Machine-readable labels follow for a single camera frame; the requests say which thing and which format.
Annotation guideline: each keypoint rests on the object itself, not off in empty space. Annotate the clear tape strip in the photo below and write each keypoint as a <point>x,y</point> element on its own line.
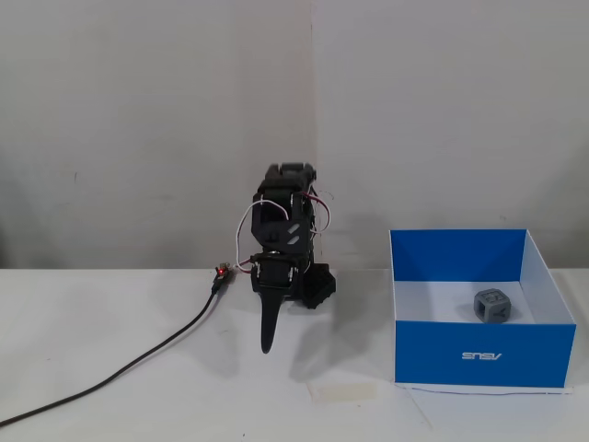
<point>343,392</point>

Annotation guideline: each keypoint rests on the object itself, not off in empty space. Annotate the gray cube block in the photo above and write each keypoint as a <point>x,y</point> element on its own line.
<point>491,306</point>

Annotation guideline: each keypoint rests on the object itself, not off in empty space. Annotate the small controller board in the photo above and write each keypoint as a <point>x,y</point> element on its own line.
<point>222,274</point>

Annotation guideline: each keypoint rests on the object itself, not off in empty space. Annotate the blue white cardboard box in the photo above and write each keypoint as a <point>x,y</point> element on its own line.
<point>483,354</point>

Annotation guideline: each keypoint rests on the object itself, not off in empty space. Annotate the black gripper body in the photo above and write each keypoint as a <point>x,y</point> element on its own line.
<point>274,276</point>

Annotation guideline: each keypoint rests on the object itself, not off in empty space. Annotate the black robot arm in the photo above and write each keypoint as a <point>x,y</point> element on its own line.
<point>280,230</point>

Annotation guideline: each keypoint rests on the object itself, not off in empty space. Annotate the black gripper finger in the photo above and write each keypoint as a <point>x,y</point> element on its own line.
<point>281,308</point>
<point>268,327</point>

